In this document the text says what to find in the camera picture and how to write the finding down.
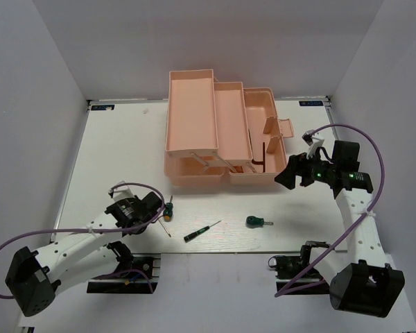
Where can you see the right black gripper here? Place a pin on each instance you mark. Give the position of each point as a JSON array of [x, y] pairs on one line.
[[298, 164]]

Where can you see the green orange stubby screwdriver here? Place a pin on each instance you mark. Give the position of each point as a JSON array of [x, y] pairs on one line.
[[168, 210]]

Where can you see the large dark hex key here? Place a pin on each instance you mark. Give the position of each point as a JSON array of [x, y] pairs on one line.
[[262, 161]]

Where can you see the pink plastic toolbox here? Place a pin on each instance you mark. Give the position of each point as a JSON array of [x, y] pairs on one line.
[[207, 131]]

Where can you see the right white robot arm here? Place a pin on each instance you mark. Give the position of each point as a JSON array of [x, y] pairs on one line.
[[363, 282]]

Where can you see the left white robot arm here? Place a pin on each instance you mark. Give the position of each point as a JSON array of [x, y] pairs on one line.
[[36, 277]]

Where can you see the black green precision screwdriver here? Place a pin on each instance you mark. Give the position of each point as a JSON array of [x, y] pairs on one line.
[[197, 233]]

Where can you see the right blue table label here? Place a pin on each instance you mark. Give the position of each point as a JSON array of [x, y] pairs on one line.
[[311, 103]]

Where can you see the blue table label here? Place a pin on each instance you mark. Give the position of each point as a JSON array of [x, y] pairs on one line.
[[311, 103], [102, 107]]

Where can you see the left blue table label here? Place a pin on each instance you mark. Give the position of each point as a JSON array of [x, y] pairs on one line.
[[102, 107]]

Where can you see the blue handled screwdriver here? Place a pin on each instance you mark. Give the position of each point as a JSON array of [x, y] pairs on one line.
[[165, 228]]

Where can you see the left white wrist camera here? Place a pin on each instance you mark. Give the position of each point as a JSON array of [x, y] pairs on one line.
[[122, 191]]

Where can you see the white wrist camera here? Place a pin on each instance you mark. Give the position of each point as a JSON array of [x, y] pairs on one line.
[[314, 140], [122, 191]]

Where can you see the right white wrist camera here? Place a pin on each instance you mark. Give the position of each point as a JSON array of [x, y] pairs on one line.
[[314, 140]]

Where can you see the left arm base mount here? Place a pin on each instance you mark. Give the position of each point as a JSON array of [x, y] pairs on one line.
[[141, 278]]

